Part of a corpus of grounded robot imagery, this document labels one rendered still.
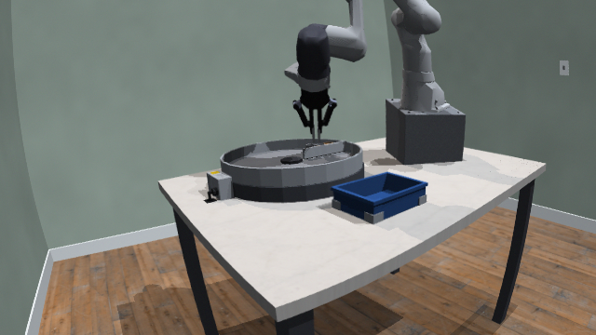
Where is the blue plastic crate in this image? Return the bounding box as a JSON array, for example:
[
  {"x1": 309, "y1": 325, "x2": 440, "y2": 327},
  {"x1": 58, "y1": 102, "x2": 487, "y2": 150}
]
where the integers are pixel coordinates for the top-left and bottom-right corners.
[{"x1": 331, "y1": 172, "x2": 427, "y2": 224}]

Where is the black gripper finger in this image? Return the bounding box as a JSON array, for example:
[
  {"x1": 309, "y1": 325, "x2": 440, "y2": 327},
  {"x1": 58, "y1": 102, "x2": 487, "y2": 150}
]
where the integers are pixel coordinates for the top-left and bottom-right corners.
[
  {"x1": 293, "y1": 100, "x2": 315, "y2": 142},
  {"x1": 318, "y1": 99, "x2": 337, "y2": 142}
]

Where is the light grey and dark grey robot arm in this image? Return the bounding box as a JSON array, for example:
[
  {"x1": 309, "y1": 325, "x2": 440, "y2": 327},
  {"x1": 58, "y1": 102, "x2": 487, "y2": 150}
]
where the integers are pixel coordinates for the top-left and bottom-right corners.
[{"x1": 284, "y1": 0, "x2": 450, "y2": 113}]

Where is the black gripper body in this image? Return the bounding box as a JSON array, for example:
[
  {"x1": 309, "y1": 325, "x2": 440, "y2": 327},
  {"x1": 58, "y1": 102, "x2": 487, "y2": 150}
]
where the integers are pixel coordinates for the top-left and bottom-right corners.
[{"x1": 300, "y1": 89, "x2": 330, "y2": 110}]

